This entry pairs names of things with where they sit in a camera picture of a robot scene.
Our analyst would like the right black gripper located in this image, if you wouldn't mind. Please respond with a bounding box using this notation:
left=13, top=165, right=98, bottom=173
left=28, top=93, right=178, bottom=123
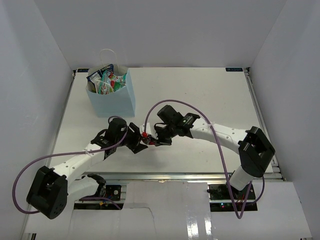
left=150, top=123, right=178, bottom=147

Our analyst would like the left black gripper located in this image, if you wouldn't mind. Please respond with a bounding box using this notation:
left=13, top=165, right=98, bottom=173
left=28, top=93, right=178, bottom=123
left=115, top=122, right=148, bottom=154

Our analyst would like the teal candy bag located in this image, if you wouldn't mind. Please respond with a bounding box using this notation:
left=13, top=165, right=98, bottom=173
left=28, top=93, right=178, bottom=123
left=94, top=71, right=127, bottom=95

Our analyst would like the blue snack bag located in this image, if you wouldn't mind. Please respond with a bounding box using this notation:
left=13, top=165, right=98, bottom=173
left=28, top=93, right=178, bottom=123
left=86, top=64, right=114, bottom=83

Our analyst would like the small red candy packet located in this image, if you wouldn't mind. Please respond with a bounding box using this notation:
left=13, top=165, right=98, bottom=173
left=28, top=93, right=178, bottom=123
left=142, top=137, right=154, bottom=146

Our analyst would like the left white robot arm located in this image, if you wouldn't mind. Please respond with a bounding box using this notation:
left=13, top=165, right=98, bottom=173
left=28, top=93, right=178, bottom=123
left=26, top=117, right=151, bottom=220

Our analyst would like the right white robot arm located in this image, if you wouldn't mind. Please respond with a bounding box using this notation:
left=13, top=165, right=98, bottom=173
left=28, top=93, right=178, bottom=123
left=141, top=105, right=276, bottom=200

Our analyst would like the light blue paper bag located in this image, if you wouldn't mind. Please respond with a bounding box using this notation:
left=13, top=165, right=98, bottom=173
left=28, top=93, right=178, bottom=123
left=85, top=48, right=136, bottom=118

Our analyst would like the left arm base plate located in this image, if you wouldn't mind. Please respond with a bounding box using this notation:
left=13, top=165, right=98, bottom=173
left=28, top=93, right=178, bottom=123
left=73, top=184, right=124, bottom=210

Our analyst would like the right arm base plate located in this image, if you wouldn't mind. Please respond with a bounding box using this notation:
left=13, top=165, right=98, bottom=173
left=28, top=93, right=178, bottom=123
left=207, top=184, right=258, bottom=213

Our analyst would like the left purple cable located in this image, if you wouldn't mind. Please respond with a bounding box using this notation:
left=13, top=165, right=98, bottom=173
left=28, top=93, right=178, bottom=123
left=12, top=115, right=129, bottom=215

